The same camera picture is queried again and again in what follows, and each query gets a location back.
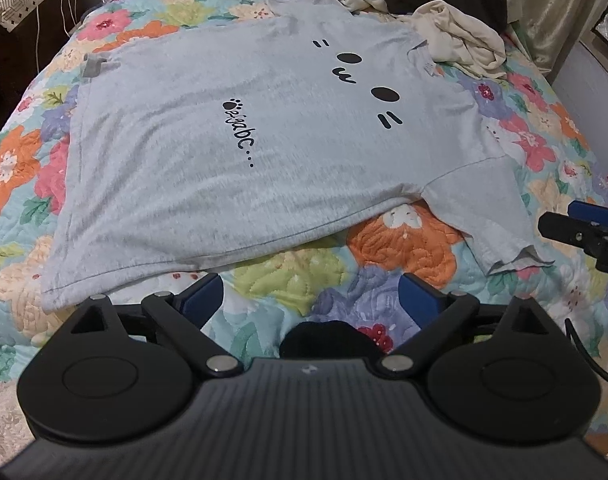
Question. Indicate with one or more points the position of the floral quilted bedspread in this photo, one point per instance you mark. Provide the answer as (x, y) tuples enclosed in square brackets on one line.
[(294, 270)]

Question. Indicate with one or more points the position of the beige curtain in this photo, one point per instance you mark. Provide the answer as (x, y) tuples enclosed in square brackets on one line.
[(559, 10)]

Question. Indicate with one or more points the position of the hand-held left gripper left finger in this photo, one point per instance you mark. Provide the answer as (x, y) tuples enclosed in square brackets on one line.
[(202, 301)]

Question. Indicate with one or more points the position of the grey printed t-shirt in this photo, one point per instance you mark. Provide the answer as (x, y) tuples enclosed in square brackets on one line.
[(234, 170)]

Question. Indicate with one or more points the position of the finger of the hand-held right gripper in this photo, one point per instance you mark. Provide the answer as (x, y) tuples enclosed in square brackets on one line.
[(596, 211), (564, 227)]

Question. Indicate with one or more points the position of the dark wooden cabinet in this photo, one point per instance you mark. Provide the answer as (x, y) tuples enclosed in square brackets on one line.
[(14, 55)]

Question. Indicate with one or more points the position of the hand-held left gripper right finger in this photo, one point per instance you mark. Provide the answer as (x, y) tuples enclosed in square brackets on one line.
[(418, 301)]

